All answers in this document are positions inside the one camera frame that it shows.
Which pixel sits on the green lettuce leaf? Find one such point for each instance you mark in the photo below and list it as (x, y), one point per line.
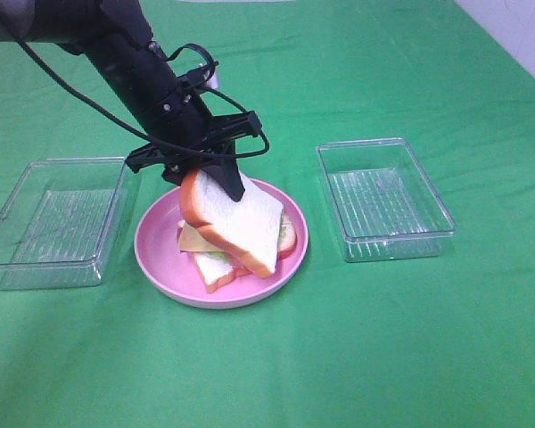
(286, 241)

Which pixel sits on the right clear plastic tray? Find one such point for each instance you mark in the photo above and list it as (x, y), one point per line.
(384, 204)

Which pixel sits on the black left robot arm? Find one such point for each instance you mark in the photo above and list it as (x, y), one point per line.
(113, 35)

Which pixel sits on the left clear plastic tray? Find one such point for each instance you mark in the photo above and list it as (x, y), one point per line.
(60, 221)

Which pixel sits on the bread slice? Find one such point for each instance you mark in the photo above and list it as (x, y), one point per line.
(247, 230)
(214, 268)

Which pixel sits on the pink round plate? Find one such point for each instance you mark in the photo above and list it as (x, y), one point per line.
(174, 273)

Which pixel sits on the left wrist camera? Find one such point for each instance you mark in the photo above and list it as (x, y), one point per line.
(201, 79)

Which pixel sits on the yellow cheese slice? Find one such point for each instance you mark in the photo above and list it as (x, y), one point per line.
(192, 241)

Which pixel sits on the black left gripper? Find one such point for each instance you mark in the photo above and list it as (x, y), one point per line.
(182, 134)

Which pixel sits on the clear plastic tray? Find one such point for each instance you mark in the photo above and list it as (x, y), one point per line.
(384, 204)
(60, 221)

